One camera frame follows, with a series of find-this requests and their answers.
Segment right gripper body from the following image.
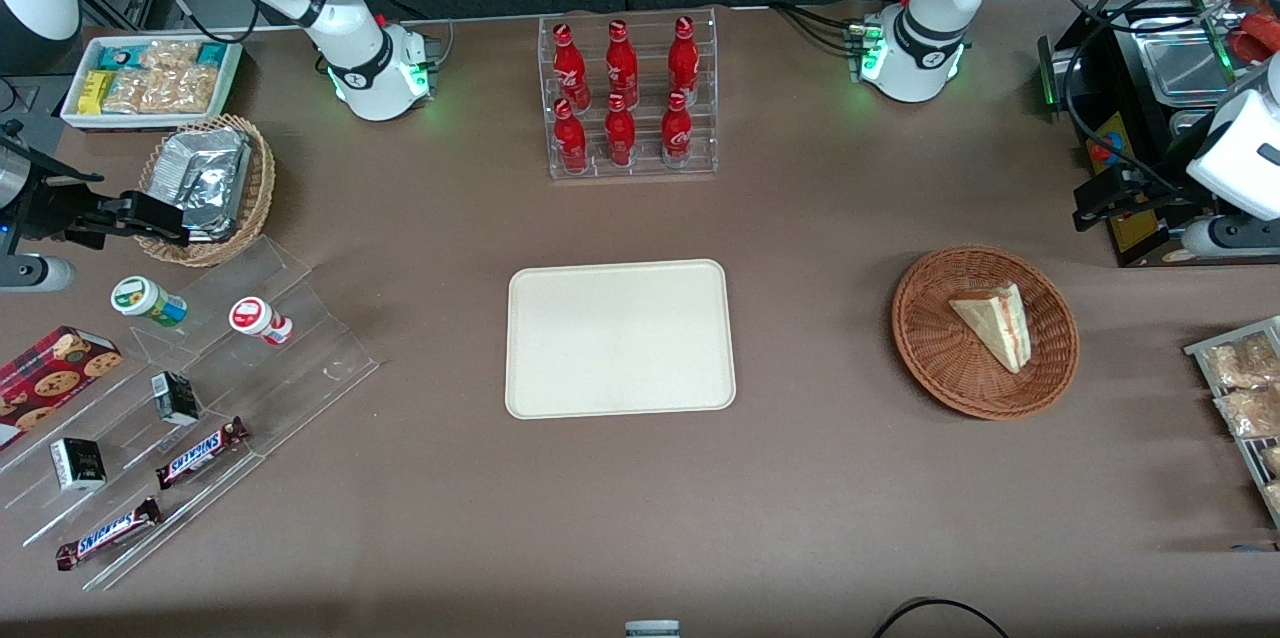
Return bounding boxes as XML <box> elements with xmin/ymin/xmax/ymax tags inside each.
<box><xmin>0</xmin><ymin>144</ymin><xmax>73</xmax><ymax>241</ymax></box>

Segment triangular sandwich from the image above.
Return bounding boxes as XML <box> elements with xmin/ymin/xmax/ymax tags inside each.
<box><xmin>948</xmin><ymin>282</ymin><xmax>1033</xmax><ymax>375</ymax></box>

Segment white rectangular snack tray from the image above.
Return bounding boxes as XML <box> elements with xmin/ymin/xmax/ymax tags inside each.
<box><xmin>60</xmin><ymin>35</ymin><xmax>244</xmax><ymax>131</ymax></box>

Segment light wicker basket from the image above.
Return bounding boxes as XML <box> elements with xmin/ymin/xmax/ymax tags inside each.
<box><xmin>135</xmin><ymin>114</ymin><xmax>277</xmax><ymax>268</ymax></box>

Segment tray of packaged pastries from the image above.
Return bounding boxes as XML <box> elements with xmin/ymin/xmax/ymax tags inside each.
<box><xmin>1185</xmin><ymin>316</ymin><xmax>1280</xmax><ymax>529</ymax></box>

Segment brown wicker basket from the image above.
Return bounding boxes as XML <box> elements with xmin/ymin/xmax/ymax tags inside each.
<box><xmin>891</xmin><ymin>245</ymin><xmax>1081</xmax><ymax>421</ymax></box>

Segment cream plastic tray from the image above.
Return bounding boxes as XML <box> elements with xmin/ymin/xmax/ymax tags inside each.
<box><xmin>505</xmin><ymin>259</ymin><xmax>738</xmax><ymax>420</ymax></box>

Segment stack of foil trays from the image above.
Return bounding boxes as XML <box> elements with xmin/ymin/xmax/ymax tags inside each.
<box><xmin>150</xmin><ymin>126</ymin><xmax>253</xmax><ymax>241</ymax></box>

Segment steel food pan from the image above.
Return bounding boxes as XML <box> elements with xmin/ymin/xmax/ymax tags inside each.
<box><xmin>1130</xmin><ymin>28</ymin><xmax>1241</xmax><ymax>109</ymax></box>
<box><xmin>1168</xmin><ymin>108</ymin><xmax>1219</xmax><ymax>147</ymax></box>

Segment green lid yogurt cup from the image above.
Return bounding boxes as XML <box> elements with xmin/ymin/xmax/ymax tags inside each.
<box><xmin>110</xmin><ymin>275</ymin><xmax>189</xmax><ymax>329</ymax></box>

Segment clear bag of crackers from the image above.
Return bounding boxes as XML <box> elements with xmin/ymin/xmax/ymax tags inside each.
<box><xmin>140</xmin><ymin>40</ymin><xmax>201</xmax><ymax>71</ymax></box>
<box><xmin>105</xmin><ymin>68</ymin><xmax>221</xmax><ymax>115</ymax></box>

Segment yellow snack packet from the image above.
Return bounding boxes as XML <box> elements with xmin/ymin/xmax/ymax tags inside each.
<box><xmin>78</xmin><ymin>70</ymin><xmax>116</xmax><ymax>116</ymax></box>

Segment red food items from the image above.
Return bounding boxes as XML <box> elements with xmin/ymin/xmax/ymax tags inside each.
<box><xmin>1225</xmin><ymin>0</ymin><xmax>1280</xmax><ymax>67</ymax></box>

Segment black hot food display case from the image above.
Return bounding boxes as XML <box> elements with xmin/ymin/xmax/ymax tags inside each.
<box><xmin>1037</xmin><ymin>0</ymin><xmax>1280</xmax><ymax>269</ymax></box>

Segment red lid yogurt cup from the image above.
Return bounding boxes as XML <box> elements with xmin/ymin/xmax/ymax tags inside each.
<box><xmin>228</xmin><ymin>296</ymin><xmax>295</xmax><ymax>347</ymax></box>

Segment red plaid cookie box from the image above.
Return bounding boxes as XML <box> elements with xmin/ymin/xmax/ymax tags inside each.
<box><xmin>0</xmin><ymin>325</ymin><xmax>124</xmax><ymax>452</ymax></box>

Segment small black drink carton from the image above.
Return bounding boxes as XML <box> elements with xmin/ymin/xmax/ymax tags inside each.
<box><xmin>150</xmin><ymin>370</ymin><xmax>201</xmax><ymax>427</ymax></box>
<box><xmin>50</xmin><ymin>437</ymin><xmax>107</xmax><ymax>492</ymax></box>

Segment clear acrylic stepped stand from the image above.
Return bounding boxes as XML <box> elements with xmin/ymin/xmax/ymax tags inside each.
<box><xmin>0</xmin><ymin>235</ymin><xmax>381</xmax><ymax>591</ymax></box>

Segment Snickers chocolate bar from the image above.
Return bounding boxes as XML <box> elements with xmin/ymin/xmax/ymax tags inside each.
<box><xmin>55</xmin><ymin>496</ymin><xmax>163</xmax><ymax>572</ymax></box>
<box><xmin>155</xmin><ymin>416</ymin><xmax>251</xmax><ymax>491</ymax></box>

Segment red cola bottle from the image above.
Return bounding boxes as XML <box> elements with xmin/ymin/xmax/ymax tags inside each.
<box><xmin>659</xmin><ymin>90</ymin><xmax>695</xmax><ymax>164</ymax></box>
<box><xmin>552</xmin><ymin>23</ymin><xmax>591</xmax><ymax>109</ymax></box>
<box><xmin>603</xmin><ymin>19</ymin><xmax>641</xmax><ymax>107</ymax></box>
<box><xmin>552</xmin><ymin>98</ymin><xmax>591</xmax><ymax>174</ymax></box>
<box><xmin>666</xmin><ymin>15</ymin><xmax>702</xmax><ymax>104</ymax></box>
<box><xmin>603</xmin><ymin>93</ymin><xmax>639</xmax><ymax>167</ymax></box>

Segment clear acrylic bottle rack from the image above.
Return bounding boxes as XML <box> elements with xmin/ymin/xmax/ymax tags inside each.
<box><xmin>538</xmin><ymin>8</ymin><xmax>719</xmax><ymax>181</ymax></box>

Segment black cable bundle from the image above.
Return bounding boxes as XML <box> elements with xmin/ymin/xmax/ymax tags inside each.
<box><xmin>768</xmin><ymin>2</ymin><xmax>863</xmax><ymax>54</ymax></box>

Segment black floor cable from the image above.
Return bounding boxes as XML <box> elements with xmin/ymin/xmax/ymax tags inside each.
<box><xmin>873</xmin><ymin>597</ymin><xmax>1013</xmax><ymax>638</ymax></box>

